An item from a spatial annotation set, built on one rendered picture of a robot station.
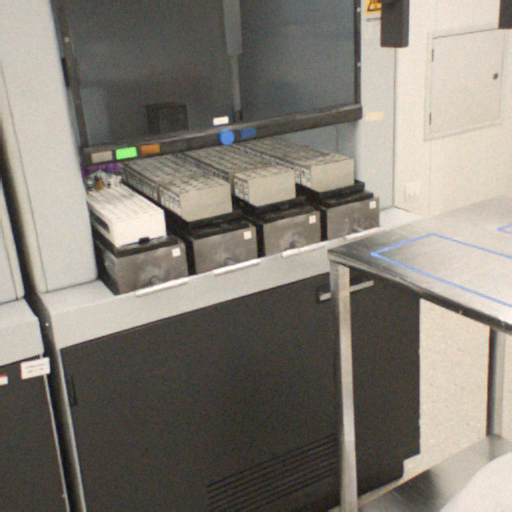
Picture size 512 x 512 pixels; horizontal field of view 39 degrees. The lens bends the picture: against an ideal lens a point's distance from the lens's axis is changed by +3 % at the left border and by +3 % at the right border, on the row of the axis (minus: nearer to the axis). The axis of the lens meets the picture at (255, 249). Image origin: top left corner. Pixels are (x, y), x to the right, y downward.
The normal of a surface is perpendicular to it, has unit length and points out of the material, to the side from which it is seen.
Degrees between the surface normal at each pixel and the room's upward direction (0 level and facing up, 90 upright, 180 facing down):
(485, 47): 90
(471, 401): 0
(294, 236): 90
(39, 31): 90
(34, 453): 90
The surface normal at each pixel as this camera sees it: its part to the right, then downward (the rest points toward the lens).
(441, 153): 0.47, 0.28
